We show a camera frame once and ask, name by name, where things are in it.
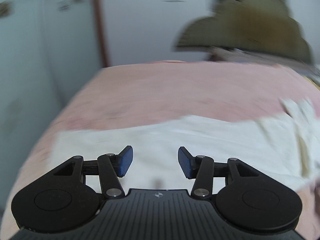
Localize white pants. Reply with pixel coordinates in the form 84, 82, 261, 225
48, 99, 319, 190

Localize olive padded headboard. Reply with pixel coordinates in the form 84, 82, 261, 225
176, 0, 313, 63

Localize pink bed sheet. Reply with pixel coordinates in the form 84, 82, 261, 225
0, 60, 320, 240

